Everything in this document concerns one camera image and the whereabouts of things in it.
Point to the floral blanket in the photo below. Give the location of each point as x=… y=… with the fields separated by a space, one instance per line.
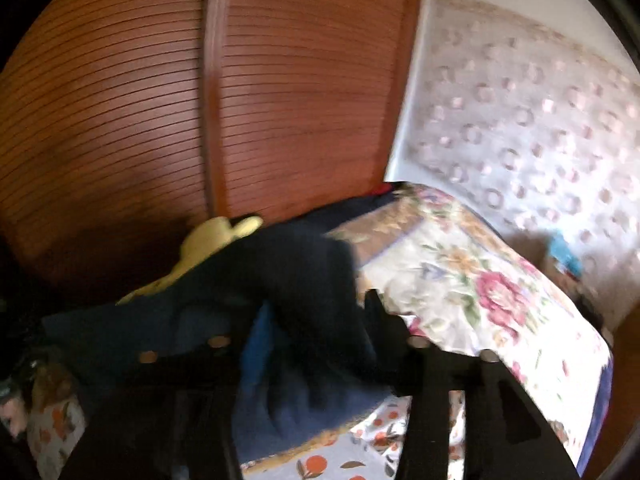
x=475 y=270

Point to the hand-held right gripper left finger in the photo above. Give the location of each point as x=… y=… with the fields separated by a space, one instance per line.
x=255 y=350

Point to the orange fruit print sheet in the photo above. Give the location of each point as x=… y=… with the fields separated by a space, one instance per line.
x=320 y=462

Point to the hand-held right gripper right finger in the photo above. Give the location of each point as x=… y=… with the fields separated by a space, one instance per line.
x=380 y=320

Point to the sheer circle patterned wall curtain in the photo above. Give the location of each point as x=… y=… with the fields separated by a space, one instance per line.
x=525 y=135

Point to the wooden louvered wardrobe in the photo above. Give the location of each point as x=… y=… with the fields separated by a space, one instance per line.
x=125 y=110

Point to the yellow plush toy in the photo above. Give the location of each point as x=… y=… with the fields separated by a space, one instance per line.
x=210 y=240

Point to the cardboard box with blue items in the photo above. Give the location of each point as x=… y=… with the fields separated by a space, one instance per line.
x=565 y=255

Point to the navy printed t-shirt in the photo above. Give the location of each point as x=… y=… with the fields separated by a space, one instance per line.
x=300 y=270

